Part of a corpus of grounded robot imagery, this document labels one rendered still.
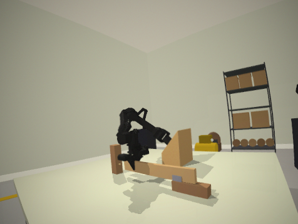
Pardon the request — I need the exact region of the long brown wooden bar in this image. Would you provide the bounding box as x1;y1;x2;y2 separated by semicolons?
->
124;161;197;184

